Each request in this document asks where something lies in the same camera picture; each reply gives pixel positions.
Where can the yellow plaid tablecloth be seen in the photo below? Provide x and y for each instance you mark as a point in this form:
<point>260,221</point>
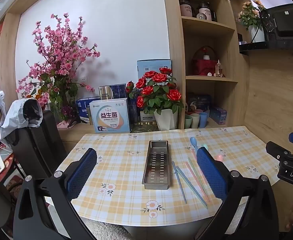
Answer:
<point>121,160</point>

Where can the dark box with moon print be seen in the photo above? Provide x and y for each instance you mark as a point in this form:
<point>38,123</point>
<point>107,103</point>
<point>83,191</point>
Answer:
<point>193,101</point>

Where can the pink spoon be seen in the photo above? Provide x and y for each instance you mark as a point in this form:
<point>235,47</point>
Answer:
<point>219,158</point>

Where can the red patterned cloth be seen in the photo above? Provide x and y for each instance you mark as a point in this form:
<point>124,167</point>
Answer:
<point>10,165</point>

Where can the white and blue carton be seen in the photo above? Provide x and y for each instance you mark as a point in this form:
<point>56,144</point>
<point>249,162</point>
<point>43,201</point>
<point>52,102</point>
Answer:
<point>110,116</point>

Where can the purple box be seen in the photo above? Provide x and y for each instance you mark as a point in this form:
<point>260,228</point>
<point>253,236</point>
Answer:
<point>218,115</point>

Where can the pink cup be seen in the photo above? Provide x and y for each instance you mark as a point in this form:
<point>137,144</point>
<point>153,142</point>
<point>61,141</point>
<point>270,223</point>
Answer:
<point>198,111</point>

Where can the pink blossom plant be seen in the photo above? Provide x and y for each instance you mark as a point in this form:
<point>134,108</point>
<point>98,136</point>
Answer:
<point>59,55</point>

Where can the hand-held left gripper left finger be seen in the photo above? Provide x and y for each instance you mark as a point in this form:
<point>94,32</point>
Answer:
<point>82,172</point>

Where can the light blue box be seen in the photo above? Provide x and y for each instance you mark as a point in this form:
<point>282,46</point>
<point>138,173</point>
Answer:
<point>149,66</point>

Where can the red basket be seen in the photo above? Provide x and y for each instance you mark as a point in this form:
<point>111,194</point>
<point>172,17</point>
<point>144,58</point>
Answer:
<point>204,65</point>

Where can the silver and navy box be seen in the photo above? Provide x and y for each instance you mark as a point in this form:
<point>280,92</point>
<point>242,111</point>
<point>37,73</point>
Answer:
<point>111,91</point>

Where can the white box with blue print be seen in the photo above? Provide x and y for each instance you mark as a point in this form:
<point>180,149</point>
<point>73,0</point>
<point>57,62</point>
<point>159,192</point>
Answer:
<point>146,117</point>

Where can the mint green spoon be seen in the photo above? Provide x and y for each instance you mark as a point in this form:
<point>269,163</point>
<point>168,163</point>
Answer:
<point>204,146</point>

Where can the blue spoon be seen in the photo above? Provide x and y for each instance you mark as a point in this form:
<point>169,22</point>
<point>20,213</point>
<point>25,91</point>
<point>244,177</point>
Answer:
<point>194,142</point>

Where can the small glass bottle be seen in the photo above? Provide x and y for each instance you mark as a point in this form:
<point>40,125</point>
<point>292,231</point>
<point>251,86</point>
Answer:
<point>219,69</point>

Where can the wall socket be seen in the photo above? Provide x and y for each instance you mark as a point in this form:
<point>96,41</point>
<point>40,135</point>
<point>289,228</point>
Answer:
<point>83,79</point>

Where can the black machine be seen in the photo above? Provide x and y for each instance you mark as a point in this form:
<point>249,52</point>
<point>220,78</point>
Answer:
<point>284,25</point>

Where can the gold ornate dish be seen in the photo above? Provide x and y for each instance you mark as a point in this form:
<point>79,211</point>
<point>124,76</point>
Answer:
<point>144,127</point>

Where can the grey jacket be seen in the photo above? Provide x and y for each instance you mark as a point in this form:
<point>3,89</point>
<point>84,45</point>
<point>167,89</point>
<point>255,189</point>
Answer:
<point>14,120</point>

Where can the stainless steel utensil tray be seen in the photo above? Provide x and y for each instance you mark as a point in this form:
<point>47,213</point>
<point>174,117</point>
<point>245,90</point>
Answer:
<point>156,165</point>

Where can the white jar with dark lid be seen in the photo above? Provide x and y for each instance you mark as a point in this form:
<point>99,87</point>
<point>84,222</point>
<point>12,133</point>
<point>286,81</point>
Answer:
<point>204,11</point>

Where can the beige cup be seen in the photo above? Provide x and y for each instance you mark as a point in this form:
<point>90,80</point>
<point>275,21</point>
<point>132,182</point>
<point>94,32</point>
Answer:
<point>194,121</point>

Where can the blue printed box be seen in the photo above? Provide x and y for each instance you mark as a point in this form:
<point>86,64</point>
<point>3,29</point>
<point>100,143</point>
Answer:
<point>204,102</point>

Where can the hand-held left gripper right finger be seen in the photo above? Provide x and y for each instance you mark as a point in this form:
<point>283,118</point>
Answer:
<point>211,172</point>

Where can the orange rose plant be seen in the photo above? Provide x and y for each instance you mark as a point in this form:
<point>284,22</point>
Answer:
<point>250,12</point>

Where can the blue flat box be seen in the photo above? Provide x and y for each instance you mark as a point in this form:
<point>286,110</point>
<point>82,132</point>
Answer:
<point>84,107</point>

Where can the wooden side shelf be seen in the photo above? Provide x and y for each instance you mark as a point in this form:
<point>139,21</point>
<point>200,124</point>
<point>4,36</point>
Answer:
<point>9,50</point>

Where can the blue chopstick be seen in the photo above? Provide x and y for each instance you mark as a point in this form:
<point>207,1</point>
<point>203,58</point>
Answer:
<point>191,187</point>
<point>179,182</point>

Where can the dark chair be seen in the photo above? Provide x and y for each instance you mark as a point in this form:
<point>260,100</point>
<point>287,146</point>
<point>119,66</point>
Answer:
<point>40,145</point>

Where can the dark blue tall box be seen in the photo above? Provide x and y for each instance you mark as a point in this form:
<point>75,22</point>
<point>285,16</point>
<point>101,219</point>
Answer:
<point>133,111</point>

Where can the red rose plant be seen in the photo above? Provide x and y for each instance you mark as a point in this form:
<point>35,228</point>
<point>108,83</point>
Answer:
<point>159,90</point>

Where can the white round flower pot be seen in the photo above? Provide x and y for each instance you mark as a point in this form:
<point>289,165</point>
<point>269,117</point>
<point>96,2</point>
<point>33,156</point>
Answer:
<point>256,33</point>

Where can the green chopstick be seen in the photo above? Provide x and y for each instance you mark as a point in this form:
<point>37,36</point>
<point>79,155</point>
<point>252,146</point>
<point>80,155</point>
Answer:
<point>195,171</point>

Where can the pink chopstick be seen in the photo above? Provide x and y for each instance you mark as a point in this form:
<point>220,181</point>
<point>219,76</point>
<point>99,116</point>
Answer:
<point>194,155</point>
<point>196,181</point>

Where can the white faceted flower pot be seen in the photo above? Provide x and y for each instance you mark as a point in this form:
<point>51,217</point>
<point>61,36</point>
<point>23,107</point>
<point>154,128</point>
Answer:
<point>166,120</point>

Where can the green cup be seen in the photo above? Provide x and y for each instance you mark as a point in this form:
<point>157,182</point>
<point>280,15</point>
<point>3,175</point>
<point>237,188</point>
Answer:
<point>188,122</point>

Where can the blue cup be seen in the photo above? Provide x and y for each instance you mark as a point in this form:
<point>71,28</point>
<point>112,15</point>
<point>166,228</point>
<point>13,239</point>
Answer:
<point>203,120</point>

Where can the wooden shelf unit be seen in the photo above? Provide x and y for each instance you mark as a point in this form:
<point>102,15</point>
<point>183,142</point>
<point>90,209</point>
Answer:
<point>226,55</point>

